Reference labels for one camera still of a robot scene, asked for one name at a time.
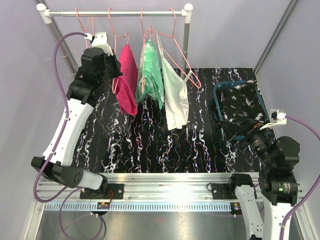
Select black white tie-dye trousers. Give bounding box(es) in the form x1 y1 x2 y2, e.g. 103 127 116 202
216 80 270 126

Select pink wire hanger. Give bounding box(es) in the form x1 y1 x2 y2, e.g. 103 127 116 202
140 8 150 95
148 3 202 89
75 8 95 36
108 7 129 94

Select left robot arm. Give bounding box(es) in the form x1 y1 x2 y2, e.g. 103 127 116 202
31 47 121 199

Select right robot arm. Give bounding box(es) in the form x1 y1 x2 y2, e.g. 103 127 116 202
226 119 300 240

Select magenta trousers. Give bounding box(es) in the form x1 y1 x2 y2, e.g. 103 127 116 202
115 43 138 116

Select green white tie-dye trousers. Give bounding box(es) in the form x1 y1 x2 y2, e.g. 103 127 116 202
135 40 165 110

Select blue plastic basket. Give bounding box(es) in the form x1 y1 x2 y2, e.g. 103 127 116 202
212 80 272 143

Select white camisole top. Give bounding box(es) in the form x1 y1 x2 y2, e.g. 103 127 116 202
157 35 192 131

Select black marble pattern mat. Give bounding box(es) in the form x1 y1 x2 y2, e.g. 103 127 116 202
72 68 267 173

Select silver clothes rack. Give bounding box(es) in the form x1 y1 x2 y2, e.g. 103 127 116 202
36 0 194 70

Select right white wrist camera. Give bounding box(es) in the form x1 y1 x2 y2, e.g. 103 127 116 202
260 109 287 130

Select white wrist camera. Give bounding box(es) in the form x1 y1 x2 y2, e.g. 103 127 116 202
260 109 287 130
84 32 114 56

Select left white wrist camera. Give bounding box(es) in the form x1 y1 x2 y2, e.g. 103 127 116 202
84 32 114 56

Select aluminium mounting rail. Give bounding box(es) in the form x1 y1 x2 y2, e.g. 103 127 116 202
33 172 303 213

